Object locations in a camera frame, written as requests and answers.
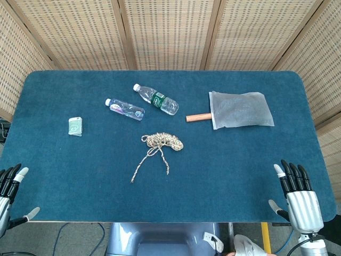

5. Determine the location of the clear bottle with green label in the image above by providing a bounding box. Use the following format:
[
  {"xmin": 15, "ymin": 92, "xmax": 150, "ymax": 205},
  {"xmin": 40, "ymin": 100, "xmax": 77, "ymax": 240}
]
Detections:
[{"xmin": 133, "ymin": 83, "xmax": 180, "ymax": 116}]

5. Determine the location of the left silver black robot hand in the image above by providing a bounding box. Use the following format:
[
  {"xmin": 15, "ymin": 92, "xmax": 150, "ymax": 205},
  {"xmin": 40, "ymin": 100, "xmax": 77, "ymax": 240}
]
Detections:
[{"xmin": 0, "ymin": 163, "xmax": 40, "ymax": 238}]

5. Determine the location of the grey translucent plastic bag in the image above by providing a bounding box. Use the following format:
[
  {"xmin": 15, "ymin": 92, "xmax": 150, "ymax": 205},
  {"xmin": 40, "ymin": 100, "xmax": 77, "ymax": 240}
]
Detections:
[{"xmin": 208, "ymin": 91, "xmax": 275, "ymax": 131}]

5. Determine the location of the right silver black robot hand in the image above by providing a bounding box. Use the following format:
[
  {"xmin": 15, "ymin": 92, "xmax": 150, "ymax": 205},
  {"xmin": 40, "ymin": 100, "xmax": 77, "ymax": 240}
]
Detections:
[{"xmin": 268, "ymin": 159, "xmax": 324, "ymax": 234}]

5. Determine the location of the clear bottle with pink label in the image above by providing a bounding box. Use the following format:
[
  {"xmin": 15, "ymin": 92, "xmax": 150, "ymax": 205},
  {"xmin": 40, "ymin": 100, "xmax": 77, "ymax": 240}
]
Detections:
[{"xmin": 104, "ymin": 98, "xmax": 146, "ymax": 122}]

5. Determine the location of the wooden stick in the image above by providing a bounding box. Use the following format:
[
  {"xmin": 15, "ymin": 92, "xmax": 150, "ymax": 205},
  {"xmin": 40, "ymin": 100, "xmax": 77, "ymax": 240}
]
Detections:
[{"xmin": 185, "ymin": 113, "xmax": 213, "ymax": 123}]

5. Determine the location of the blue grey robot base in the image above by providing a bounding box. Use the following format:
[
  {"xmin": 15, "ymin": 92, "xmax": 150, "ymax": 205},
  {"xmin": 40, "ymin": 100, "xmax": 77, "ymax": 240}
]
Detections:
[{"xmin": 106, "ymin": 222, "xmax": 222, "ymax": 256}]

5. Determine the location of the blue table mat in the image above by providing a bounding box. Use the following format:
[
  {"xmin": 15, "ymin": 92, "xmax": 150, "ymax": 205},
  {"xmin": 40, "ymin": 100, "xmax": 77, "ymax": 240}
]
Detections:
[{"xmin": 0, "ymin": 70, "xmax": 337, "ymax": 223}]

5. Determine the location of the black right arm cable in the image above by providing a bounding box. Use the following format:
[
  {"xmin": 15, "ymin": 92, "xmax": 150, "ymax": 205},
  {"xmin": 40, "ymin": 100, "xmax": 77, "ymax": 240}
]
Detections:
[{"xmin": 297, "ymin": 233, "xmax": 320, "ymax": 251}]

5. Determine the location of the woven folding screen panel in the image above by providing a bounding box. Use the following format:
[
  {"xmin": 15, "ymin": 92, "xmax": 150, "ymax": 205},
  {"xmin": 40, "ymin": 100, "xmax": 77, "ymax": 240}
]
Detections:
[
  {"xmin": 275, "ymin": 0, "xmax": 341, "ymax": 187},
  {"xmin": 0, "ymin": 0, "xmax": 58, "ymax": 126},
  {"xmin": 118, "ymin": 0, "xmax": 223, "ymax": 71},
  {"xmin": 205, "ymin": 0, "xmax": 330, "ymax": 71},
  {"xmin": 5, "ymin": 0, "xmax": 131, "ymax": 71}
]

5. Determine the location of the small green tissue packet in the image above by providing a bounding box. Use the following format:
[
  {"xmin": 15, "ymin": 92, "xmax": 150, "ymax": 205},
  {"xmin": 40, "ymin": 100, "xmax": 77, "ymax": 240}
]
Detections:
[{"xmin": 67, "ymin": 116, "xmax": 83, "ymax": 137}]

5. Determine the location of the blue floor cable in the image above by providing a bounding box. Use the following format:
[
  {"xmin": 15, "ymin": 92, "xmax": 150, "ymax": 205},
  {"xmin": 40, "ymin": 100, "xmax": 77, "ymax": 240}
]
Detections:
[
  {"xmin": 52, "ymin": 222, "xmax": 106, "ymax": 256},
  {"xmin": 274, "ymin": 228, "xmax": 296, "ymax": 255}
]

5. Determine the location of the black equipment box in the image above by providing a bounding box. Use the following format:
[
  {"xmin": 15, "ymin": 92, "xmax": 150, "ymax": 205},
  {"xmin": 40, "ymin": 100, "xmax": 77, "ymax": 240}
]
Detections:
[{"xmin": 0, "ymin": 117, "xmax": 11, "ymax": 142}]

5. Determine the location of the braided beige rope bundle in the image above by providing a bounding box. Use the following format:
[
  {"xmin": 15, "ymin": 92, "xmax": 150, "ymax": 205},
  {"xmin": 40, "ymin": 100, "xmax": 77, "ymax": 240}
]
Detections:
[{"xmin": 130, "ymin": 132, "xmax": 184, "ymax": 183}]

